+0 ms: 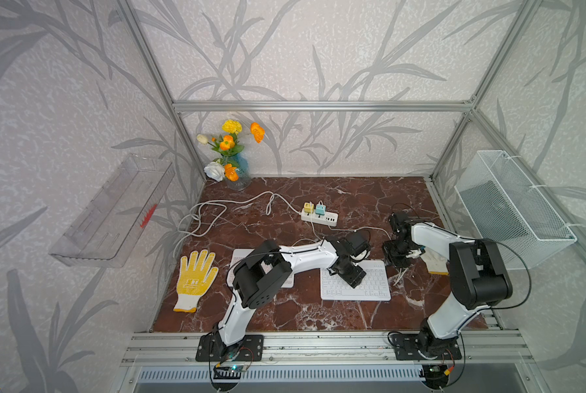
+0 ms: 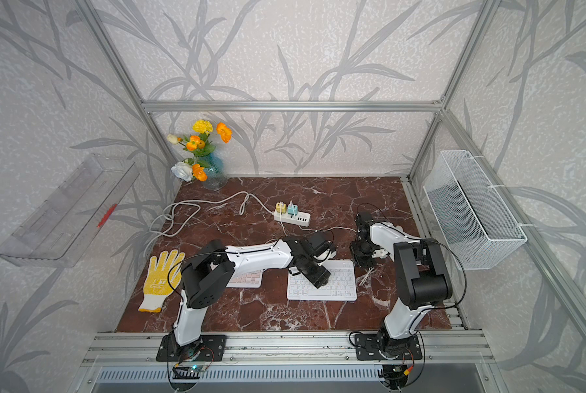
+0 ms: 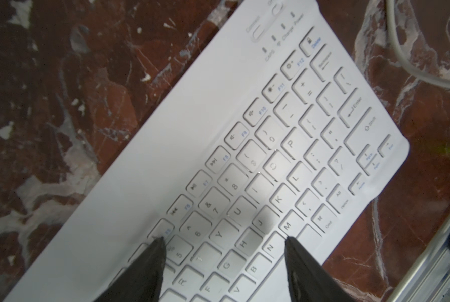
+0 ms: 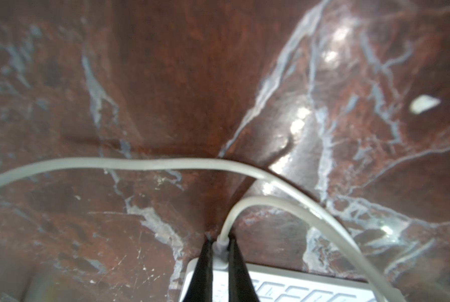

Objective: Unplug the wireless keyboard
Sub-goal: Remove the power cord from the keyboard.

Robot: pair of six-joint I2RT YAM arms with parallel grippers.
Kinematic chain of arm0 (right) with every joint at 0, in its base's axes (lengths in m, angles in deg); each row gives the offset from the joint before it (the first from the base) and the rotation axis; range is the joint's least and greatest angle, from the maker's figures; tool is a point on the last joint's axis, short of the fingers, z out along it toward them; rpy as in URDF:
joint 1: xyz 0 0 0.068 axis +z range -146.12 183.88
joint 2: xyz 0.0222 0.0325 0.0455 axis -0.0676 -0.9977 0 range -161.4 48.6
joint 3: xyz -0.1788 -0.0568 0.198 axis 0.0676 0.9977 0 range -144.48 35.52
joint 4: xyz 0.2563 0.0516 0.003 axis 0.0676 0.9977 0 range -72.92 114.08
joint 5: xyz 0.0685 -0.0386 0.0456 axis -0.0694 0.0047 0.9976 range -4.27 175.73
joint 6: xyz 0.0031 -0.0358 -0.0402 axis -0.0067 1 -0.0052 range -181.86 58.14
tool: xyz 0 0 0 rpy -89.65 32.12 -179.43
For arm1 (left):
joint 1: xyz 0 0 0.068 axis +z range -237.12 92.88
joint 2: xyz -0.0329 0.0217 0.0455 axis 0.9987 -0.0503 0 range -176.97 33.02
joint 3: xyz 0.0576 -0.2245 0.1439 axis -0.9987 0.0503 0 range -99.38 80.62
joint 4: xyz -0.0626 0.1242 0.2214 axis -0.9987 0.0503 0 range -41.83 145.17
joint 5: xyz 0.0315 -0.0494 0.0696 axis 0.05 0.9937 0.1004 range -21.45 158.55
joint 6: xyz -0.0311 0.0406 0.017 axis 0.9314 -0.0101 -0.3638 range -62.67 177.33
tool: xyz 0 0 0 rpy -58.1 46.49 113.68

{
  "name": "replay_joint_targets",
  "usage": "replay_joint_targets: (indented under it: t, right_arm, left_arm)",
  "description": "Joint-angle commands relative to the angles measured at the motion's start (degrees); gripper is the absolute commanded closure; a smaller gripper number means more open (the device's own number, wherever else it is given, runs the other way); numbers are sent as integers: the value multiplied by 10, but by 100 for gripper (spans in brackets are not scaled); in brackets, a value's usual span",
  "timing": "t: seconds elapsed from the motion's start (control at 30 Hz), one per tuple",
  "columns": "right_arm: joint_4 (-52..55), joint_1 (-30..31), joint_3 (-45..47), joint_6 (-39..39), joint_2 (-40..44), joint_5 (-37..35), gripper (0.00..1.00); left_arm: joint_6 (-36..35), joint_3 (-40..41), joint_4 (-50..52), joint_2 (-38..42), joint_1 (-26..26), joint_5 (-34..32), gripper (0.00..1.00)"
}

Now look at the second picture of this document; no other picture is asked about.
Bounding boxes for flower bouquet in vase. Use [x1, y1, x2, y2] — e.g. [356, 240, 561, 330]
[166, 120, 233, 191]

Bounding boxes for white wireless keyboard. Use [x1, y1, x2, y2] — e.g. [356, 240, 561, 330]
[287, 260, 358, 301]

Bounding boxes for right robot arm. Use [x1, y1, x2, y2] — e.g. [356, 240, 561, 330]
[350, 212, 453, 355]

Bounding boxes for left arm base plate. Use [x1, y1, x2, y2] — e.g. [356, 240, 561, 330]
[155, 332, 227, 364]

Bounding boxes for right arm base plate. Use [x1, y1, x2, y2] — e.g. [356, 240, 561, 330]
[349, 332, 424, 361]

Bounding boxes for clear plastic wall shelf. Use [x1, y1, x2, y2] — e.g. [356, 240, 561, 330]
[0, 154, 140, 269]

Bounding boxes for yellow work glove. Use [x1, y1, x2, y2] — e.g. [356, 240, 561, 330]
[138, 249, 186, 313]

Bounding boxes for power strip white cord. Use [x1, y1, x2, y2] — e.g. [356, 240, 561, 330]
[142, 190, 276, 256]

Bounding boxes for yellow charger plug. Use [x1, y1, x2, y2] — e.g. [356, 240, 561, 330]
[275, 201, 288, 215]

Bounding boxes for white wire mesh basket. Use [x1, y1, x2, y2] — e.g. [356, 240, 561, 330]
[423, 150, 527, 270]

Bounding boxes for pink wireless keyboard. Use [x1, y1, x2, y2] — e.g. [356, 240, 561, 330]
[227, 270, 263, 288]

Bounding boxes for teal charger plug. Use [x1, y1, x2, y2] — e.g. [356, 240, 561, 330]
[286, 201, 299, 216]

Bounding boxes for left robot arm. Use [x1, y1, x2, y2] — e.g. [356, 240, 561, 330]
[173, 232, 337, 347]

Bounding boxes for red pen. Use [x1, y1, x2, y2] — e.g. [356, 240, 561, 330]
[97, 204, 117, 229]

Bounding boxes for aluminium front rail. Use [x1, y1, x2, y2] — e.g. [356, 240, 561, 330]
[82, 330, 495, 367]

